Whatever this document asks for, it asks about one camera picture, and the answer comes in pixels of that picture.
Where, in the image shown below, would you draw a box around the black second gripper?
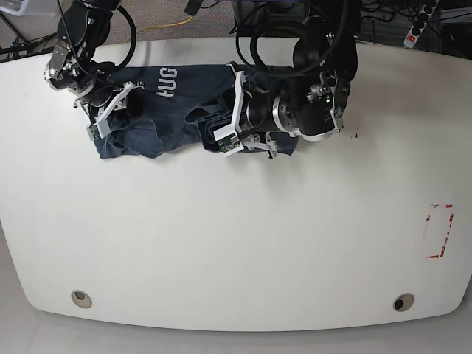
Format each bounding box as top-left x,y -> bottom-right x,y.
217,72 -> 350,142

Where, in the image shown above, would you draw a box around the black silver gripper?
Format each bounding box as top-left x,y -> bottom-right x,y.
44,42 -> 144,118

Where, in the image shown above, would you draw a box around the dark blue T-shirt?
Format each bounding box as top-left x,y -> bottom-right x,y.
91,64 -> 299,160

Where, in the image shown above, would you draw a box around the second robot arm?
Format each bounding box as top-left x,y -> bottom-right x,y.
214,1 -> 361,152

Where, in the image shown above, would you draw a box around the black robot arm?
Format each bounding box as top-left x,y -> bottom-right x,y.
44,1 -> 137,123

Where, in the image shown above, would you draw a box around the black tripod stand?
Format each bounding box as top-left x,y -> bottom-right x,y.
1,13 -> 57,63

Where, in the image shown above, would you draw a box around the white power strip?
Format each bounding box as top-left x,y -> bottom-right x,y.
403,0 -> 440,49

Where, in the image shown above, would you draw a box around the red tape rectangle marking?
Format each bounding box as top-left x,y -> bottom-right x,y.
423,204 -> 454,259

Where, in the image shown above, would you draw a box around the black loose cables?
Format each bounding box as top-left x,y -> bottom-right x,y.
235,0 -> 355,80

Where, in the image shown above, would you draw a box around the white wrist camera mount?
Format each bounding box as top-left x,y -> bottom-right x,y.
74,81 -> 145,141

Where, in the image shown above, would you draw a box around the aluminium frame column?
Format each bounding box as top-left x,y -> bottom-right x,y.
229,1 -> 266,36

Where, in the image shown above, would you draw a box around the yellow cable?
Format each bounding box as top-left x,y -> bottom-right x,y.
127,13 -> 195,42

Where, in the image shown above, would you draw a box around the left table cable grommet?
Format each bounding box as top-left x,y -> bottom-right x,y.
71,290 -> 93,309

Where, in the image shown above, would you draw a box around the table cable grommet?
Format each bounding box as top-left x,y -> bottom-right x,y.
71,290 -> 93,309
393,293 -> 415,312

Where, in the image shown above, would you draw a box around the right table cable grommet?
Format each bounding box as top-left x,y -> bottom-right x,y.
393,293 -> 415,312

